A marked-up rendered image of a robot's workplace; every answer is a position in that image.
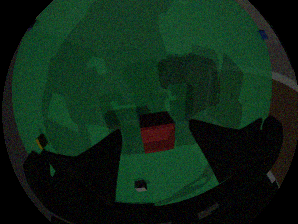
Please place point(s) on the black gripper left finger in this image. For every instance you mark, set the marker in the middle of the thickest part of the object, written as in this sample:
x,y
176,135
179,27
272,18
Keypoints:
x,y
96,168

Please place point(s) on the yellow block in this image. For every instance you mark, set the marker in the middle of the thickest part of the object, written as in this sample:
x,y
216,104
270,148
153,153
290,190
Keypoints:
x,y
41,141

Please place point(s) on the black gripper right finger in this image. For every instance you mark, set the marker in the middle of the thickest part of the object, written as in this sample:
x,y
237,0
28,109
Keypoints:
x,y
222,146

